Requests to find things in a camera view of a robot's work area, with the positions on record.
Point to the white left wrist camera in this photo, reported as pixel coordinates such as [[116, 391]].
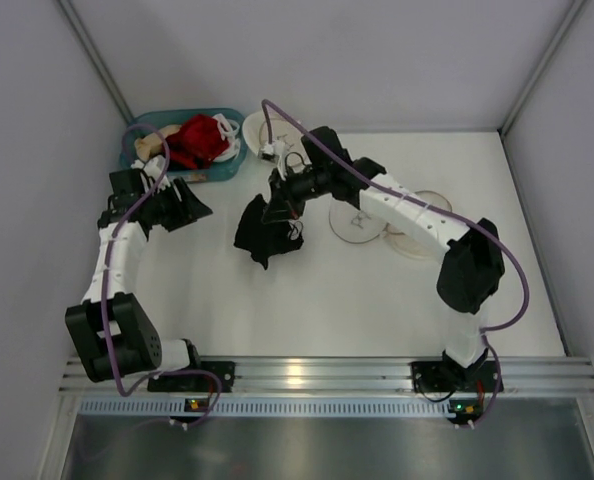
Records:
[[154, 169]]

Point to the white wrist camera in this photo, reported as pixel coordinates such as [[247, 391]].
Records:
[[273, 152], [154, 169]]

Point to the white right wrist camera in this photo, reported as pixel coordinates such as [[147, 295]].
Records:
[[273, 152]]

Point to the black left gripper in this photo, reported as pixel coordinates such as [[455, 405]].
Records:
[[169, 208]]

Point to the beige bra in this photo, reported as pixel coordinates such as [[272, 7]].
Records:
[[151, 144]]

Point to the red bra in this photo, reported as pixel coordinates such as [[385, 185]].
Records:
[[197, 143]]

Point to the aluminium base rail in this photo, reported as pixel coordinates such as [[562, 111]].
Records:
[[521, 376]]

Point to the black bra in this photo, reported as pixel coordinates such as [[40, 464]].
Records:
[[263, 241]]

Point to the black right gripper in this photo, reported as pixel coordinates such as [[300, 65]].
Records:
[[277, 195]]

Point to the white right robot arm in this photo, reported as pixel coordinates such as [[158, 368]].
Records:
[[471, 264]]

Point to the perforated cable duct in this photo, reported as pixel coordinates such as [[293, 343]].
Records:
[[257, 407]]

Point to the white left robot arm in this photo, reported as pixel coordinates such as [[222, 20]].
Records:
[[112, 333]]

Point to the white bra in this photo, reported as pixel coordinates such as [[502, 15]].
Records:
[[229, 132]]

